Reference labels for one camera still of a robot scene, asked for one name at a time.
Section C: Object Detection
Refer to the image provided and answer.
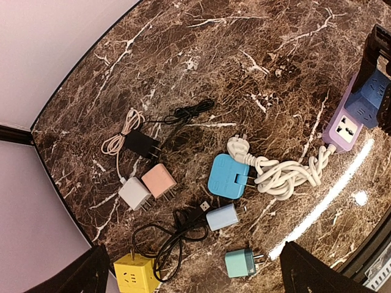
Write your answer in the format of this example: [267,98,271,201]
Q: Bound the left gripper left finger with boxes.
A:
[45,245,110,292]

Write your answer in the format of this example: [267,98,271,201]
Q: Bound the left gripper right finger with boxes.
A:
[280,241,367,292]

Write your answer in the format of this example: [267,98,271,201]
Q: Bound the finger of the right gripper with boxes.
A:
[377,88,391,136]
[351,24,390,93]

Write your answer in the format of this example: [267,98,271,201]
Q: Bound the dark blue cube socket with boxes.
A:
[345,69,390,129]

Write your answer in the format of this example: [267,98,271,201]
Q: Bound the purple power strip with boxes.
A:
[227,73,376,201]

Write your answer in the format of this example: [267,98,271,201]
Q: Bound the teal charger plug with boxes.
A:
[225,248,265,278]

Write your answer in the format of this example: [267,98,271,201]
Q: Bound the yellow cube socket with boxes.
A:
[114,250,161,293]

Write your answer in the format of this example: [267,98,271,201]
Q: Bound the light blue charger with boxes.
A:
[206,203,247,231]

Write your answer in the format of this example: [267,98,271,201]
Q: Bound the white charger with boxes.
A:
[119,177,152,211]

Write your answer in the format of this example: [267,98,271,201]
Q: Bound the pink charger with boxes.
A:
[141,163,177,201]

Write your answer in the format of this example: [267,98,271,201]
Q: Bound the blue flat square adapter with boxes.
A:
[207,153,250,200]

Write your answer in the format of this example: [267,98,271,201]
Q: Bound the black usb cable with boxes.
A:
[131,200,211,282]

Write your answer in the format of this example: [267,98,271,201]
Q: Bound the pink white usb cable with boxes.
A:
[101,107,146,186]

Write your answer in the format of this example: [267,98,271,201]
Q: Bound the black charger with cable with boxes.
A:
[125,98,215,160]

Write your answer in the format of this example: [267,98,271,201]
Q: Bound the left black frame post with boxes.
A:
[0,125,34,145]

